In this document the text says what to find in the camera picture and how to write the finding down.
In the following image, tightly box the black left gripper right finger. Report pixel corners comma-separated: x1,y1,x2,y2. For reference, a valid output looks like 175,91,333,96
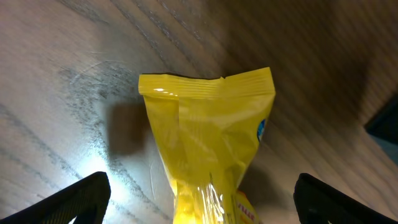
293,173,397,224

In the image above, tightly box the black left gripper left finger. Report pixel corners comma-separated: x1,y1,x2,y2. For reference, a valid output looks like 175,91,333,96
1,172,111,224

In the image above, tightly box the black gift box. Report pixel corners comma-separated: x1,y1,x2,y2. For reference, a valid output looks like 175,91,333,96
364,94,398,164

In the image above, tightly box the small yellow snack packet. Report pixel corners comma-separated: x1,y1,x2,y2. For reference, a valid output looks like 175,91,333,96
139,67,275,223

